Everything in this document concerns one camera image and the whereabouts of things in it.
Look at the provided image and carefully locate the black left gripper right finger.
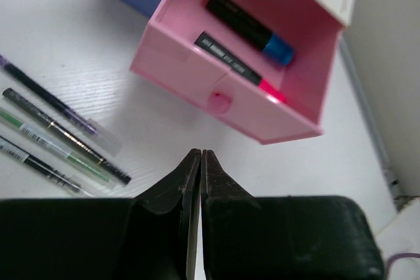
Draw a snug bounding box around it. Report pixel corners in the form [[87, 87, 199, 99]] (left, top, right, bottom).
[[201, 150, 384, 279]]

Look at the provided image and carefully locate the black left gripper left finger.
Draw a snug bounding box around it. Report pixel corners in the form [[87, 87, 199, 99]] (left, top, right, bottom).
[[1, 149, 201, 279]]

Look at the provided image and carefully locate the purple gel pen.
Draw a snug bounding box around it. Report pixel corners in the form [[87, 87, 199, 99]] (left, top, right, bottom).
[[1, 56, 122, 156]]

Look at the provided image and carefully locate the green gel pen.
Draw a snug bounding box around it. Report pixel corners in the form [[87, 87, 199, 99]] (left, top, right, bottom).
[[1, 107, 116, 189]]

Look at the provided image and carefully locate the black gel pen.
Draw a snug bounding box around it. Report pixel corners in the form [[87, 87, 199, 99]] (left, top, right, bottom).
[[1, 137, 93, 197]]

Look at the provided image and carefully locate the pink drawer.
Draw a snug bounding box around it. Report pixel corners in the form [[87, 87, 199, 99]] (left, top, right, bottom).
[[131, 0, 343, 144]]

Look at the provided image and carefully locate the pink highlighter marker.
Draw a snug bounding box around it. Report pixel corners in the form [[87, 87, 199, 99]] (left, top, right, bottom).
[[194, 31, 286, 103]]

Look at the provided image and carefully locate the black gold pen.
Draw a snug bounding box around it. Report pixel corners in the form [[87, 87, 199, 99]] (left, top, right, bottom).
[[3, 88, 132, 185]]

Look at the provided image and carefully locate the blue highlighter marker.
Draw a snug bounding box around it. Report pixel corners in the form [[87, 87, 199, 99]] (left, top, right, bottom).
[[205, 0, 295, 66]]

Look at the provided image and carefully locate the aluminium rail right side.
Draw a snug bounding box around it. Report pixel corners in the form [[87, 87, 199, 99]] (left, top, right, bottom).
[[339, 36, 402, 199]]

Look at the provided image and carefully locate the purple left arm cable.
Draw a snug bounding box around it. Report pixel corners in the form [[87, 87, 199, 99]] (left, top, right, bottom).
[[383, 252, 420, 277]]

